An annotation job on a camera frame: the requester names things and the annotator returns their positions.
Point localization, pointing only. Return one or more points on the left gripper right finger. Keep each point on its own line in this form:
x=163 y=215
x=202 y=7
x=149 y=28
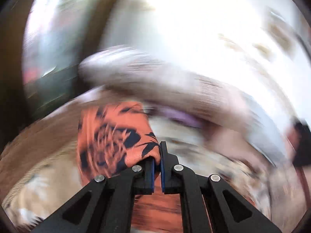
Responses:
x=209 y=204

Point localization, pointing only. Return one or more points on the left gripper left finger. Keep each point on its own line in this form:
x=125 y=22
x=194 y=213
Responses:
x=103 y=205

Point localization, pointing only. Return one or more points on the orange floral blouse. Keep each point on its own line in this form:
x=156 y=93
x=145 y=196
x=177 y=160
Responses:
x=114 y=137

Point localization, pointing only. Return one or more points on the pink bed sheet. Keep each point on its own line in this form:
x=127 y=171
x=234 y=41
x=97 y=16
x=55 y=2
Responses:
x=232 y=145

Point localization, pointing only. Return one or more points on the leaf patterned bed blanket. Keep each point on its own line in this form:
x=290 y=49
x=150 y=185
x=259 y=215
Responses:
x=39 y=172

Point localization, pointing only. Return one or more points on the purple cloth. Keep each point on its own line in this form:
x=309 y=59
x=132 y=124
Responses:
x=179 y=116

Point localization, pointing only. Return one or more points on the grey ruffled pillow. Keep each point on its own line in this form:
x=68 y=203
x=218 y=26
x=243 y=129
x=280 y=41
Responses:
x=261 y=132

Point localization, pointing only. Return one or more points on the black cloth on headboard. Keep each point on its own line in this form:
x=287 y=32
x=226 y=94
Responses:
x=302 y=156

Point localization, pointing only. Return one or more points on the striped floral bolster pillow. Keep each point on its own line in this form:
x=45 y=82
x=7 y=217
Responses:
x=130 y=69

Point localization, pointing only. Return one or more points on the etched glass wooden door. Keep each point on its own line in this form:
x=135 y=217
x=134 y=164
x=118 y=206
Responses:
x=42 y=44

